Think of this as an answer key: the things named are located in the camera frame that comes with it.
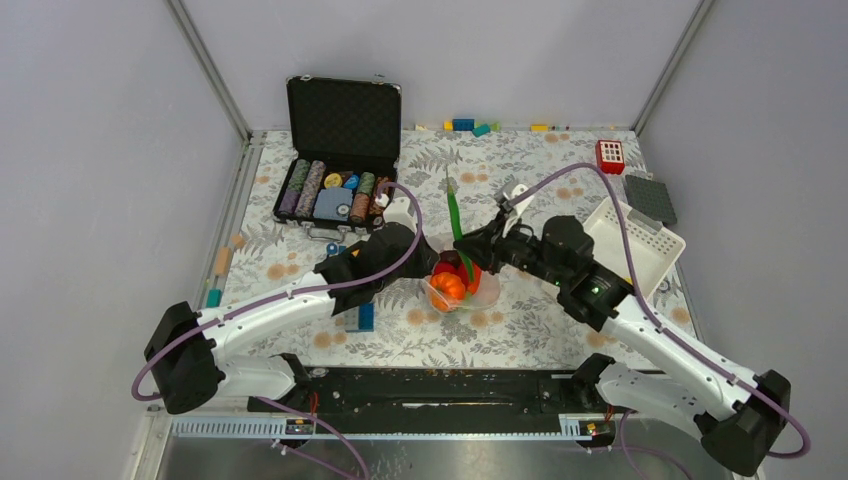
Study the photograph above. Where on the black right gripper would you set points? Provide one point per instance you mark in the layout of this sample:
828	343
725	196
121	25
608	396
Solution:
488	244

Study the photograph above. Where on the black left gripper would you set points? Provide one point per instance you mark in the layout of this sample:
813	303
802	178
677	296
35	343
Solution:
425	265

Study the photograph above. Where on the red toy tomato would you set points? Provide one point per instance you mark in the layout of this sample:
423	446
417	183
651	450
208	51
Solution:
444	267

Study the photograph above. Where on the green toy bean pod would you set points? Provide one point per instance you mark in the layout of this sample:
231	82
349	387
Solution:
455	218

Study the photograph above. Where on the orange toy pumpkin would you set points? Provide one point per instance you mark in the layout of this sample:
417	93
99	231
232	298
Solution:
446	292

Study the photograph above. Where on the clear dotted zip top bag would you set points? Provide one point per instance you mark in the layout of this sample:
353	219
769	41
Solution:
489	289

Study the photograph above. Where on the orange toy carrot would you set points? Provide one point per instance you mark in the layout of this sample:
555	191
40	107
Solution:
472	280

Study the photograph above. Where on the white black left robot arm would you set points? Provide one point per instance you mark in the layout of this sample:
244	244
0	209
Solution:
194	356

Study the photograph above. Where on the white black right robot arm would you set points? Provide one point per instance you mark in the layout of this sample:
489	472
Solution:
735	413

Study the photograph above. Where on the white plastic food basket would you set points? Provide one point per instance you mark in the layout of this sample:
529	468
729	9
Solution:
654	248

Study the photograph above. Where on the orange yellow toy block car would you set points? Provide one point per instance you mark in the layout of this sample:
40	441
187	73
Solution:
335	249

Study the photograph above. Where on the blue grey building block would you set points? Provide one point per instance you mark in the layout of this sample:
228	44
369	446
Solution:
359	319

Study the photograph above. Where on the floral patterned table mat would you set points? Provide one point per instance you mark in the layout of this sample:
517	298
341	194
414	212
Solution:
525	328

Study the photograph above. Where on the dark grey building baseplate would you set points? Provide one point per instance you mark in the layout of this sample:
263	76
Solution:
651	198

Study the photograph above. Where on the red white window block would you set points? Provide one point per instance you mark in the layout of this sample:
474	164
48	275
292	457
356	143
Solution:
610	156

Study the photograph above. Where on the black poker chip case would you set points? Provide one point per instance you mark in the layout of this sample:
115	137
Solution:
346	135

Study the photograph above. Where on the wooden block left edge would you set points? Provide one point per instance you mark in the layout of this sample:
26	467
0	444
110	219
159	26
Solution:
222	261

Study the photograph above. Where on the teal block left edge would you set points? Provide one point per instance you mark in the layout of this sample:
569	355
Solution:
213	298

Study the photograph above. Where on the blue block at wall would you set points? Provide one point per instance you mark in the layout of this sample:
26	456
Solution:
462	124

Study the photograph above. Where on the teal block at wall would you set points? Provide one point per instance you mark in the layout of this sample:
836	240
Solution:
481	130

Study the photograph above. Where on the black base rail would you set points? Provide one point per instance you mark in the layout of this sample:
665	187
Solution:
374	401

